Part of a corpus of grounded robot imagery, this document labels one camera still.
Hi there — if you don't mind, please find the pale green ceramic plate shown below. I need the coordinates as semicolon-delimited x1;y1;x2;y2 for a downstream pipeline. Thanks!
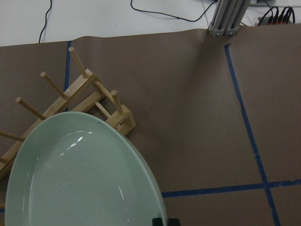
5;112;168;226

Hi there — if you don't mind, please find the brown paper table cover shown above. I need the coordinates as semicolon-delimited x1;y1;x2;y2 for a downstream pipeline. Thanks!
0;22;301;226

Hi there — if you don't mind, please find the orange power strip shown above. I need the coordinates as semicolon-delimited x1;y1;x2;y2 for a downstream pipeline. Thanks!
257;6;296;26

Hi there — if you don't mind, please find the aluminium frame post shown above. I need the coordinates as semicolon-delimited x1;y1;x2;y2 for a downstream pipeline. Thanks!
208;0;250;37

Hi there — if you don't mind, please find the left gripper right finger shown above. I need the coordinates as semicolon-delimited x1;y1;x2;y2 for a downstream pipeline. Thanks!
167;218;180;226

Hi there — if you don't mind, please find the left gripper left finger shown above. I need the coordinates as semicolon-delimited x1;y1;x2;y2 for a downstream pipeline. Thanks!
152;218;163;226

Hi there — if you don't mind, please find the wooden dish rack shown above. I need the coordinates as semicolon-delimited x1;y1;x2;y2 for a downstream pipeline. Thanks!
0;46;136;210

